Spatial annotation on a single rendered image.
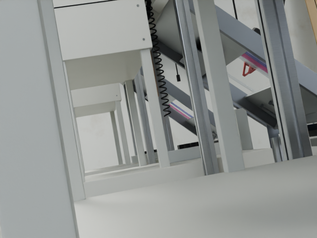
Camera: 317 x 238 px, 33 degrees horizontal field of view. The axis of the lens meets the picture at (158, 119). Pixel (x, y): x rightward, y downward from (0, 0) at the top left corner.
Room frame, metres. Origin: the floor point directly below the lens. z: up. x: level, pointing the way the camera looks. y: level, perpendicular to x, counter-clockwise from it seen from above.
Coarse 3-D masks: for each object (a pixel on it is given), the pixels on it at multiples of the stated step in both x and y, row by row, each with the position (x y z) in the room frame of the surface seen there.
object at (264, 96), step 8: (264, 88) 2.17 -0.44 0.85; (248, 96) 2.38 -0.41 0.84; (256, 96) 2.31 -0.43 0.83; (264, 96) 2.24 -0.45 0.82; (272, 96) 2.18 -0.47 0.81; (304, 96) 1.97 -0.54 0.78; (312, 96) 1.92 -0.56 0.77; (256, 104) 2.42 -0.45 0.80; (264, 104) 2.35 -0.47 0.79; (304, 104) 2.05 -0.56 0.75; (312, 104) 2.00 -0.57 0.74; (312, 112) 2.08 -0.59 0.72
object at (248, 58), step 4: (248, 52) 1.91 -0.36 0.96; (240, 56) 2.00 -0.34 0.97; (244, 56) 1.97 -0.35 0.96; (248, 56) 1.95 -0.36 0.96; (252, 56) 1.92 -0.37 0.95; (244, 60) 2.01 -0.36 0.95; (248, 60) 1.99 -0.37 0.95; (252, 60) 1.96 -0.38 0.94; (256, 60) 1.94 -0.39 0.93; (260, 60) 1.92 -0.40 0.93; (248, 64) 2.03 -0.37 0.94; (252, 64) 2.00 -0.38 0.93; (256, 64) 1.98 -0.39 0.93; (260, 64) 1.95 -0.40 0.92; (264, 64) 1.93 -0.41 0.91; (256, 68) 2.02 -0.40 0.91; (260, 68) 1.99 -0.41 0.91; (264, 68) 1.97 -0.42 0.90; (260, 72) 2.03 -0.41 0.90; (264, 72) 2.01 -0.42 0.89; (268, 76) 2.02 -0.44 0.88
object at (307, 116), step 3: (309, 114) 2.11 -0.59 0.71; (312, 114) 2.08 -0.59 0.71; (315, 114) 2.05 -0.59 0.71; (306, 117) 2.13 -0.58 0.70; (309, 117) 2.09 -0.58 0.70; (312, 117) 2.06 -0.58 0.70; (315, 117) 2.03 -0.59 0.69; (306, 120) 2.10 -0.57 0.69; (309, 120) 2.07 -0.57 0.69; (312, 120) 2.04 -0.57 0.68; (315, 120) 2.01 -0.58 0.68; (309, 123) 2.09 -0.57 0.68; (276, 126) 2.43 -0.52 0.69
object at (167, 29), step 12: (168, 0) 1.87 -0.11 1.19; (168, 12) 1.98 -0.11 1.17; (156, 24) 2.19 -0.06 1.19; (168, 24) 2.10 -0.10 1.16; (192, 24) 1.94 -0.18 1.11; (156, 36) 2.35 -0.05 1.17; (168, 36) 2.25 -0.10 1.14; (180, 48) 2.30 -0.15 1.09; (228, 48) 1.96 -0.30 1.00; (240, 48) 1.89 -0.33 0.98; (180, 60) 2.33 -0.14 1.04; (228, 60) 2.09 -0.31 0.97; (204, 72) 2.28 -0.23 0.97
